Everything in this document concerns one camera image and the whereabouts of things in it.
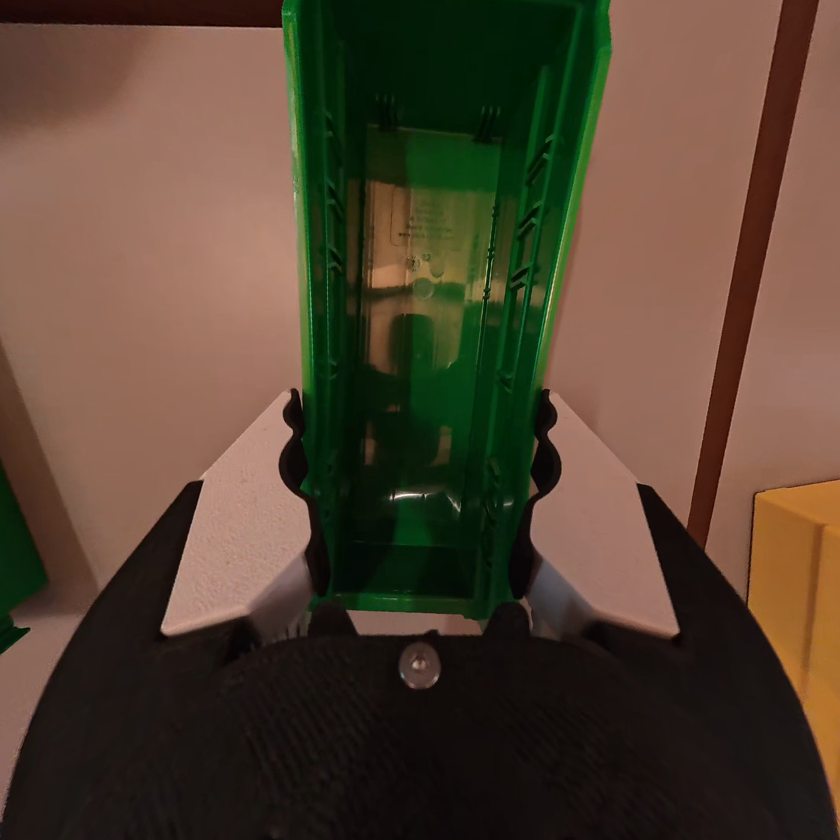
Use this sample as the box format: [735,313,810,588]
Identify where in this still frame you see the grey desk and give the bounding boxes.
[0,0,840,795]

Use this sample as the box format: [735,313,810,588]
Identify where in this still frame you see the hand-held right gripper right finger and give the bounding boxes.
[511,388,681,643]

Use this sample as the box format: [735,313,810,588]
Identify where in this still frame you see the green plastic bin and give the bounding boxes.
[281,0,613,621]
[0,459,51,657]

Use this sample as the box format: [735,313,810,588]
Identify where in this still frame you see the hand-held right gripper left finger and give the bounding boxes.
[159,387,331,643]

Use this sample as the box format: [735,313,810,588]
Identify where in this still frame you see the yellow box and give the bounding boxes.
[747,481,840,791]

